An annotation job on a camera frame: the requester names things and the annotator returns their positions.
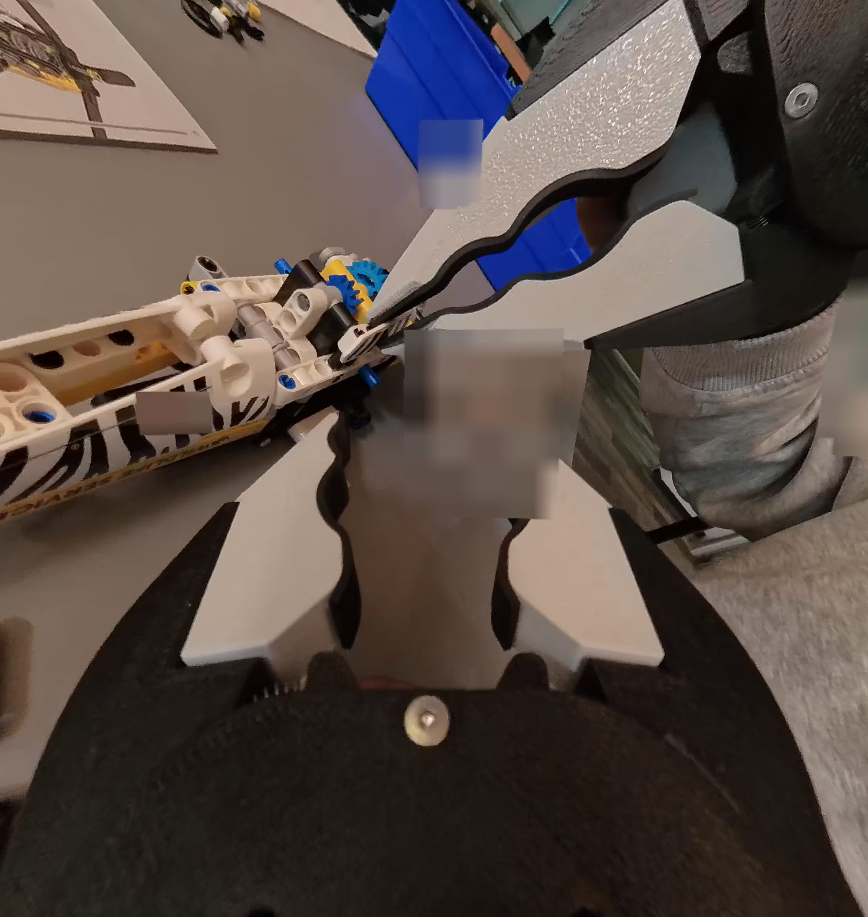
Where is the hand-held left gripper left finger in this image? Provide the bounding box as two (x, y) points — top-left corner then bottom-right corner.
(182, 412), (363, 666)

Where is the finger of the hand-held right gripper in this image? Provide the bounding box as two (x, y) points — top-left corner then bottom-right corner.
(423, 199), (748, 341)
(368, 7), (721, 334)

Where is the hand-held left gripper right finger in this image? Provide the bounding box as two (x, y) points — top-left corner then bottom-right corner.
(490, 460), (665, 667)

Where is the lego aircraft model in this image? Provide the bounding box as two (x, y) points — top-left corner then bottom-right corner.
(0, 247), (420, 534)

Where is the person's right forearm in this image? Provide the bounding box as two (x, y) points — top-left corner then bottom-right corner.
(638, 294), (854, 542)

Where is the pile of small lego pieces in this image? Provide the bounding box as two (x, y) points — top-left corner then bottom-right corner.
(182, 0), (266, 43)

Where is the lego instruction booklet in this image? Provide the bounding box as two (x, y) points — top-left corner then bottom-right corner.
(0, 0), (218, 153)

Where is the blue plastic bin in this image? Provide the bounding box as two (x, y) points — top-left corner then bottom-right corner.
(365, 0), (594, 284)

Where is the person's grey hoodie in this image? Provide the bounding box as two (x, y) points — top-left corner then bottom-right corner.
(692, 458), (868, 917)

